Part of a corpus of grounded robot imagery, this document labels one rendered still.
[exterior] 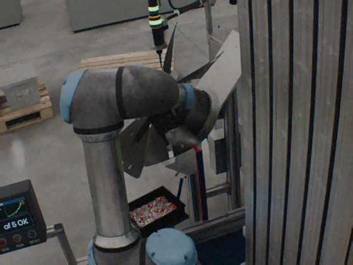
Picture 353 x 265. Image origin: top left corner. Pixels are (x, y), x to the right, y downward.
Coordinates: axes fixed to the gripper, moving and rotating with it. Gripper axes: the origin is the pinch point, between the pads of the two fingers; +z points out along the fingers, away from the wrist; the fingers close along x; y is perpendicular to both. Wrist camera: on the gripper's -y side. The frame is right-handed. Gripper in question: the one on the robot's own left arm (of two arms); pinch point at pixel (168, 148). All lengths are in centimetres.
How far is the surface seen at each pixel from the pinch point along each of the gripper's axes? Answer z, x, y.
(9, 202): -26, -18, -52
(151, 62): 121, 325, 40
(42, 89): 82, 330, -85
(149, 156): 1.3, 3.3, -7.7
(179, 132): 1.1, 6.8, 7.0
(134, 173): 18.8, 21.8, -17.8
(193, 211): 66, 30, -4
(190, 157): 18.3, 11.8, 6.2
